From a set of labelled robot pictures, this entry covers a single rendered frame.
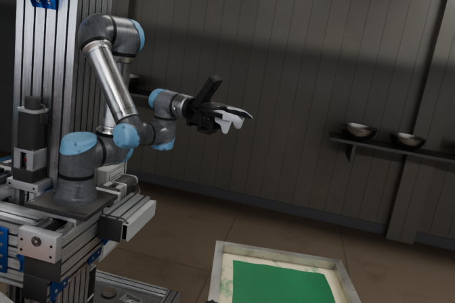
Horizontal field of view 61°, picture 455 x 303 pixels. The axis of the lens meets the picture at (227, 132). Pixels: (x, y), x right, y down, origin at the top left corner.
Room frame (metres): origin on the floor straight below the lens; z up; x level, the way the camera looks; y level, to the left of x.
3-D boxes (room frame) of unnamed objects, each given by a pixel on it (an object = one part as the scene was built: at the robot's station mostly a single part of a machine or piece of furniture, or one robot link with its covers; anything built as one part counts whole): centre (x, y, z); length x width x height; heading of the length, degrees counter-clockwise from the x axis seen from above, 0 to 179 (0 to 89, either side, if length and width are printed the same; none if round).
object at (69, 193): (1.28, 0.50, 1.31); 0.15 x 0.15 x 0.10
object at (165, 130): (1.23, 0.22, 1.56); 0.11 x 0.08 x 0.11; 146
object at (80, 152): (1.28, 0.50, 1.42); 0.13 x 0.12 x 0.14; 146
